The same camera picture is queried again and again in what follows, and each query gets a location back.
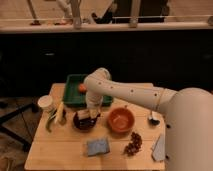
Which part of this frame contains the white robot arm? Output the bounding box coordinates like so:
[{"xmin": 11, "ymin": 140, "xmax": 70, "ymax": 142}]
[{"xmin": 84, "ymin": 68, "xmax": 213, "ymax": 171}]

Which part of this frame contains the purple bowl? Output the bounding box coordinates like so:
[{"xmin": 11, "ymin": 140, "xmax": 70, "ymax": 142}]
[{"xmin": 73, "ymin": 111, "xmax": 100, "ymax": 130}]

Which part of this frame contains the orange bowl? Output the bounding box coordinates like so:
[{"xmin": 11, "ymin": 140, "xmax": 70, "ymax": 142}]
[{"xmin": 107, "ymin": 107, "xmax": 135, "ymax": 133}]

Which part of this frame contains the green plastic tray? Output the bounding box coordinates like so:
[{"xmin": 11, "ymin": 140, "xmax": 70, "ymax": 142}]
[{"xmin": 62, "ymin": 73, "xmax": 115, "ymax": 108}]

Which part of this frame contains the orange fruit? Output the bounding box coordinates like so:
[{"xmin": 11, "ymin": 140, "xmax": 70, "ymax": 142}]
[{"xmin": 78, "ymin": 83, "xmax": 87, "ymax": 93}]

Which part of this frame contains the blue sponge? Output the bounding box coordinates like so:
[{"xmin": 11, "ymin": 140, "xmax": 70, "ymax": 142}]
[{"xmin": 87, "ymin": 138, "xmax": 110, "ymax": 156}]

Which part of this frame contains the corn cob with husk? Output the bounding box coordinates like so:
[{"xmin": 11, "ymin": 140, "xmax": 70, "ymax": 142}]
[{"xmin": 45, "ymin": 102, "xmax": 66, "ymax": 132}]

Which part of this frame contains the white cup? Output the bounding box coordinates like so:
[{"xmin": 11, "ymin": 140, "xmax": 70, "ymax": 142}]
[{"xmin": 37, "ymin": 95, "xmax": 54, "ymax": 112}]

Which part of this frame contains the bunch of red grapes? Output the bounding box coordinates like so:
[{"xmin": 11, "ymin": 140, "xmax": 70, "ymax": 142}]
[{"xmin": 124, "ymin": 132, "xmax": 142, "ymax": 156}]

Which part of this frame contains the grey folded cloth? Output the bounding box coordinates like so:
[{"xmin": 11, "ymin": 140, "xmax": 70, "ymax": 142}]
[{"xmin": 151, "ymin": 134, "xmax": 165, "ymax": 162}]

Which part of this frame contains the white handled ladle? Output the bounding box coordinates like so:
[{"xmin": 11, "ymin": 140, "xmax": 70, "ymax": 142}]
[{"xmin": 148, "ymin": 111, "xmax": 160, "ymax": 126}]

